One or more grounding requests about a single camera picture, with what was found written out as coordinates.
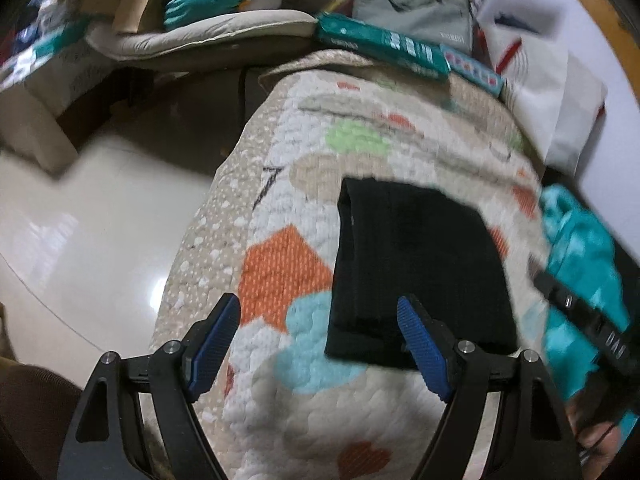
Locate white paper bag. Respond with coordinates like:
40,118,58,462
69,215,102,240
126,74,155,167
477,0,608,171

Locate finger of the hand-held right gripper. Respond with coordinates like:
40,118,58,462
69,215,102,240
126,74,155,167
531,269,601,328

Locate beige cushion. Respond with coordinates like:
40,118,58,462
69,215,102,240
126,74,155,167
85,7,321,73

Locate person's right hand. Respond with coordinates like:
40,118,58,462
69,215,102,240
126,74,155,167
567,395,631,466

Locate teal flat box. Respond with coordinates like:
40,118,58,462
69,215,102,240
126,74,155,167
15,25,96,73

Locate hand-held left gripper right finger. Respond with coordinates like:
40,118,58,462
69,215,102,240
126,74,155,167
396,294,583,480

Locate patterned covered bench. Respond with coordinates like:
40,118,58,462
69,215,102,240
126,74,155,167
0,0,121,176

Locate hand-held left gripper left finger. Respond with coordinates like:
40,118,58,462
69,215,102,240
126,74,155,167
56,292,242,480

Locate long green box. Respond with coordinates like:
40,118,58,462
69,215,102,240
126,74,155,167
315,12,451,83

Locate patterned quilted blanket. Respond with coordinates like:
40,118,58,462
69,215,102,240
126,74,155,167
150,50,576,480

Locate black pants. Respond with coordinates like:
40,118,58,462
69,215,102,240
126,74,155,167
324,176,518,371

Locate teal fleece blanket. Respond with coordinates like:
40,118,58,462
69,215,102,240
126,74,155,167
537,185,633,406

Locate wooden bed frame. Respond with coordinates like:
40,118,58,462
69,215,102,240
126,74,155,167
542,0,640,91

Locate dark brown cloth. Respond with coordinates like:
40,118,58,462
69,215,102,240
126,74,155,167
0,360,86,480

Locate grey laptop bag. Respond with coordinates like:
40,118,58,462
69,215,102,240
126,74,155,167
352,0,476,56

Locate teal box with pink shapes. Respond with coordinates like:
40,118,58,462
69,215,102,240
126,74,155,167
440,45,506,98

